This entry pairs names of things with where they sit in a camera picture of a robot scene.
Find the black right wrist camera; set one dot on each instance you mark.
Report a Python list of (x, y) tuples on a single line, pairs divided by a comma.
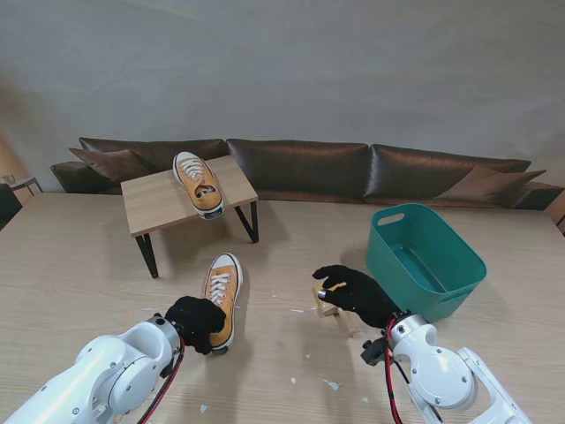
[(374, 352)]

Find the brown leather throw pillow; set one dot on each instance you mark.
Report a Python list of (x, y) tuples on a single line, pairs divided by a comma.
[(106, 161), (481, 183)]

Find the wooden side table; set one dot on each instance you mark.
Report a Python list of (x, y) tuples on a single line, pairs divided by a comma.
[(24, 181)]

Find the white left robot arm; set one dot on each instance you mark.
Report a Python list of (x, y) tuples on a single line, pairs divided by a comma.
[(110, 371)]

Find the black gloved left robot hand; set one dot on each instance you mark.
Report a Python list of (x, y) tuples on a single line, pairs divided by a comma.
[(196, 320)]

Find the brown leather sofa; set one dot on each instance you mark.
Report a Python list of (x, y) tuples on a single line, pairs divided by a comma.
[(300, 168)]

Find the small wooden black-legged stand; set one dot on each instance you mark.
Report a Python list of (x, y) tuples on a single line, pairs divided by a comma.
[(150, 199)]

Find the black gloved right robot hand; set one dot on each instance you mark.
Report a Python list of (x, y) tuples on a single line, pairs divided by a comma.
[(366, 298)]

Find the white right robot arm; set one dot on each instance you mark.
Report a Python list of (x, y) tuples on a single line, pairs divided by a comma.
[(446, 380)]

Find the yellow canvas sneaker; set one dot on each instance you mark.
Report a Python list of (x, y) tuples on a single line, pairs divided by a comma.
[(207, 203), (227, 309)]

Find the dark chair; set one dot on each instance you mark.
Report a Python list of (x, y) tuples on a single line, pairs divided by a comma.
[(6, 207)]

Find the light wooden cabinet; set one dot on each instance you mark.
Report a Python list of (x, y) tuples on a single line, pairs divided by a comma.
[(560, 218)]

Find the wooden brush yellow bristles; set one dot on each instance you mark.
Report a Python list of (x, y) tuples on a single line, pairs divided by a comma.
[(348, 327)]

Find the green plastic basin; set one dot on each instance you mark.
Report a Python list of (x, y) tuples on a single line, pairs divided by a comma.
[(384, 247)]

